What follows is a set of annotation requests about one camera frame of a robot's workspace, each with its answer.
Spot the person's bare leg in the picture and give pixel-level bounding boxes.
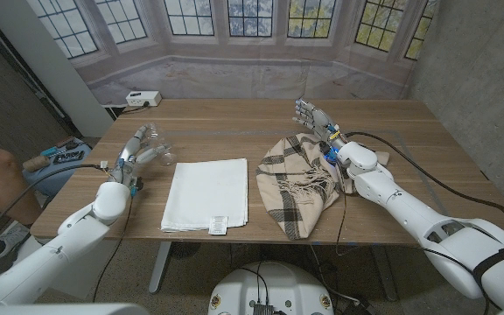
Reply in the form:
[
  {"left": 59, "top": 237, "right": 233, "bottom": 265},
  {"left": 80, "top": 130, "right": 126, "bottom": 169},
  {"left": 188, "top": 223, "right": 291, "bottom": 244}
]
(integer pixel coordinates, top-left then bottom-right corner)
[{"left": 0, "top": 136, "right": 44, "bottom": 228}]

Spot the white pillar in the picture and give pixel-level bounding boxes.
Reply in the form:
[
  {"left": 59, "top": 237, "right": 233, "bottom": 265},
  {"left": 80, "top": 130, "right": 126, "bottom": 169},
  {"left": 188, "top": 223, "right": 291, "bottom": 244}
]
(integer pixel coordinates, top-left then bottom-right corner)
[{"left": 0, "top": 0, "right": 116, "bottom": 137}]

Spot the blue stool with tools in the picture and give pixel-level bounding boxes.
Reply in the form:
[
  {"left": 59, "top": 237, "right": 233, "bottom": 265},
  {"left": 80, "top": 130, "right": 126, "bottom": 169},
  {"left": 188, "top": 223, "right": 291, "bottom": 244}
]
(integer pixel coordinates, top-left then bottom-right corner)
[{"left": 18, "top": 138, "right": 94, "bottom": 199}]

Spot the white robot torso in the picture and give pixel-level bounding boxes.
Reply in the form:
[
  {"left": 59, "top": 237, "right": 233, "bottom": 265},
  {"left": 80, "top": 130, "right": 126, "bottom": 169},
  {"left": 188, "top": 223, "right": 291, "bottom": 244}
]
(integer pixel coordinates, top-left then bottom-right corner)
[{"left": 207, "top": 261, "right": 336, "bottom": 315}]

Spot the brown twine roll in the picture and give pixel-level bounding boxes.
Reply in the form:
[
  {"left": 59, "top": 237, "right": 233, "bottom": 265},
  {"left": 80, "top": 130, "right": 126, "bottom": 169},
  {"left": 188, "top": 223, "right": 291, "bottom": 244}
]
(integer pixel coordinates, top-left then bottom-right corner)
[{"left": 22, "top": 154, "right": 51, "bottom": 173}]

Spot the grey table leg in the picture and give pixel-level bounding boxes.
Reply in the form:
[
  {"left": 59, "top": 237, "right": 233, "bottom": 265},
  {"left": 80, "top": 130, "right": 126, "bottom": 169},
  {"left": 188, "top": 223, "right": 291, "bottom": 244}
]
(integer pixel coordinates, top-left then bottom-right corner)
[
  {"left": 368, "top": 244, "right": 401, "bottom": 303},
  {"left": 148, "top": 241, "right": 173, "bottom": 295}
]

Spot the white power strip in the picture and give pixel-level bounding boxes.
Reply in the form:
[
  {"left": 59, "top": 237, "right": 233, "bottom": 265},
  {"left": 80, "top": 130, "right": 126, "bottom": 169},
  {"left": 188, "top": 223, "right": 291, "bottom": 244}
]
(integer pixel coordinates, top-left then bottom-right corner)
[{"left": 124, "top": 90, "right": 164, "bottom": 109}]

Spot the beige plaid cloth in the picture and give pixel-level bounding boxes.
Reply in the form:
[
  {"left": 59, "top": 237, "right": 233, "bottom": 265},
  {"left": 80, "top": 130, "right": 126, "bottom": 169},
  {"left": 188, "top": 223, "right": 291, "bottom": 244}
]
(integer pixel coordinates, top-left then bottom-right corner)
[{"left": 255, "top": 133, "right": 391, "bottom": 242}]

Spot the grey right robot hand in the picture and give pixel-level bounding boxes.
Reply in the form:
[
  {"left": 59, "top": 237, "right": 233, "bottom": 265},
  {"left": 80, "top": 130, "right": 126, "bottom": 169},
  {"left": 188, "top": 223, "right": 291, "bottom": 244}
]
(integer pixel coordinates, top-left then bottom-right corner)
[{"left": 291, "top": 99, "right": 346, "bottom": 152}]

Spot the printed window backdrop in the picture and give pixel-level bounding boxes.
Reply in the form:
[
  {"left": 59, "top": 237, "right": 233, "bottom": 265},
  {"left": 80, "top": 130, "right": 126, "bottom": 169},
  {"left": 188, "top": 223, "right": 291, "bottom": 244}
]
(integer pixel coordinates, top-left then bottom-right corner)
[{"left": 24, "top": 0, "right": 440, "bottom": 107}]

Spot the thick black cable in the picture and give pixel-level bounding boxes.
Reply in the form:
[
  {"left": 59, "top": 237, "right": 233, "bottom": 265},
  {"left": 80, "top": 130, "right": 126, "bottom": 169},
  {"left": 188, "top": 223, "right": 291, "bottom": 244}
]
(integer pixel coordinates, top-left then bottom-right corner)
[
  {"left": 0, "top": 163, "right": 109, "bottom": 254},
  {"left": 345, "top": 130, "right": 504, "bottom": 256}
]

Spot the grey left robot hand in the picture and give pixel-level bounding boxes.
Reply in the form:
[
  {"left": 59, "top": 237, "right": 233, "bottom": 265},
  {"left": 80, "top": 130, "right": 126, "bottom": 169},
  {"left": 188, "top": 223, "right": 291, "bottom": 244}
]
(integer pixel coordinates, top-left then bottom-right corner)
[{"left": 109, "top": 123, "right": 172, "bottom": 185}]

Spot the folded white cloth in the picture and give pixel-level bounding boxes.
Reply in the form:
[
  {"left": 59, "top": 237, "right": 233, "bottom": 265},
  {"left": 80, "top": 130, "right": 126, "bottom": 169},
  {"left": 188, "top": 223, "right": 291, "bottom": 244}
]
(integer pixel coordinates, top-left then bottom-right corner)
[{"left": 160, "top": 157, "right": 250, "bottom": 234}]

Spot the small white paper label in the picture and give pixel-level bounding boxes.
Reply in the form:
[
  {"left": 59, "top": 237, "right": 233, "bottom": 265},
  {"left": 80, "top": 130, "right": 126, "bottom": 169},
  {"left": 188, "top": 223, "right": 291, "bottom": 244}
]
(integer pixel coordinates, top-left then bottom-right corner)
[{"left": 207, "top": 214, "right": 229, "bottom": 236}]

